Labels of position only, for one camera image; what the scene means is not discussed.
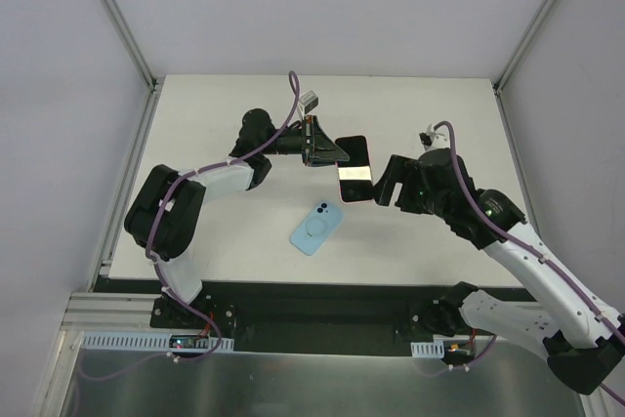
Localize black smartphone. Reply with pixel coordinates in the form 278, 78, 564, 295
334, 135, 373, 203

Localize pink phone case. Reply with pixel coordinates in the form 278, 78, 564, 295
333, 134, 375, 206

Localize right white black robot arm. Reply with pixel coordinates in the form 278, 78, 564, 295
374, 148, 624, 395

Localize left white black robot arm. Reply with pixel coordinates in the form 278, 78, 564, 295
123, 108, 349, 328

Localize light blue phone case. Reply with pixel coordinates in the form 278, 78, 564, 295
289, 201, 344, 256

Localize metal front sheet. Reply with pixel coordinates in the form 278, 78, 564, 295
34, 330, 609, 416

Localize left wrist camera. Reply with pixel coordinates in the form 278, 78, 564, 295
299, 91, 318, 115

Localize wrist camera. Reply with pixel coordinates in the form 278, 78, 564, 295
419, 128, 449, 151
299, 91, 318, 115

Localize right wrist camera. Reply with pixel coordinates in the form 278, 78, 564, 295
419, 128, 449, 151

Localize right white cable duct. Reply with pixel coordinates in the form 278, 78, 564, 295
410, 340, 445, 359

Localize white cable duct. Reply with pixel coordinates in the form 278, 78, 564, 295
410, 340, 445, 359
82, 331, 234, 354

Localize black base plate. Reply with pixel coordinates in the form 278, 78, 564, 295
95, 278, 476, 356

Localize right aluminium frame post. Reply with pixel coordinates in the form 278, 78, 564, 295
493, 0, 560, 97

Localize aluminium frame post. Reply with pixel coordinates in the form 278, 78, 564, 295
493, 0, 560, 97
100, 0, 159, 92

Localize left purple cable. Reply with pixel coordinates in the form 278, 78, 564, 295
77, 69, 302, 382

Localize left aluminium frame post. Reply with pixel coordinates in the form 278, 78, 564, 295
100, 0, 159, 92

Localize left white cable duct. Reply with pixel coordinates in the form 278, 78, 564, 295
82, 331, 234, 354

